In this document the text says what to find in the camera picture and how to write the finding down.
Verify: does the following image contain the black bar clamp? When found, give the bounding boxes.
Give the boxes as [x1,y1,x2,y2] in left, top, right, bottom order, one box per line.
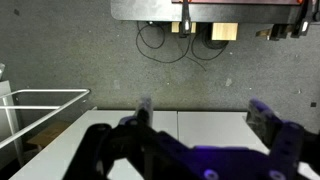
[290,0,317,39]
[179,0,194,38]

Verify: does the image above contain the small light wooden block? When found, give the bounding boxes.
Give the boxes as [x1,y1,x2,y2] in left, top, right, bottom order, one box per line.
[171,22,198,34]

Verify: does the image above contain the brown cardboard box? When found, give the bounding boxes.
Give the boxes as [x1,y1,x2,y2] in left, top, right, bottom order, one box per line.
[25,120,72,148]

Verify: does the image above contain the large light wooden block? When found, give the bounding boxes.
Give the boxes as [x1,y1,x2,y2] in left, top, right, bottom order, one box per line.
[211,22,240,42]

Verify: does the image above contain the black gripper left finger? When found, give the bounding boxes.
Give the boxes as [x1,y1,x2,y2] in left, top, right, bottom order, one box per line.
[63,96,183,180]

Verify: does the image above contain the grey metal drawer cabinet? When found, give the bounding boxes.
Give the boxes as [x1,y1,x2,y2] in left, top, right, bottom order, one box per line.
[177,111,320,180]

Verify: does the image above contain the dark grey table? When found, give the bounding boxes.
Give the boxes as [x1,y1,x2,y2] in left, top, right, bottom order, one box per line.
[110,0,303,25]

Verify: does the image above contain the thin black cable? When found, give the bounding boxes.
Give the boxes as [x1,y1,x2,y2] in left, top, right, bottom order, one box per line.
[135,21,208,72]

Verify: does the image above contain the white wire rack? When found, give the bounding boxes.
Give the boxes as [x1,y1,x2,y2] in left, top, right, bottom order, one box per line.
[0,88,92,167]

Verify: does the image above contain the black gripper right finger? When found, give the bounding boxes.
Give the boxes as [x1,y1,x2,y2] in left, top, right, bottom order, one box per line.
[245,98,305,180]

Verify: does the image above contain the coiled black cable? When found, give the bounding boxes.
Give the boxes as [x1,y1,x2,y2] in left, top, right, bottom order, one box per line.
[190,24,232,62]

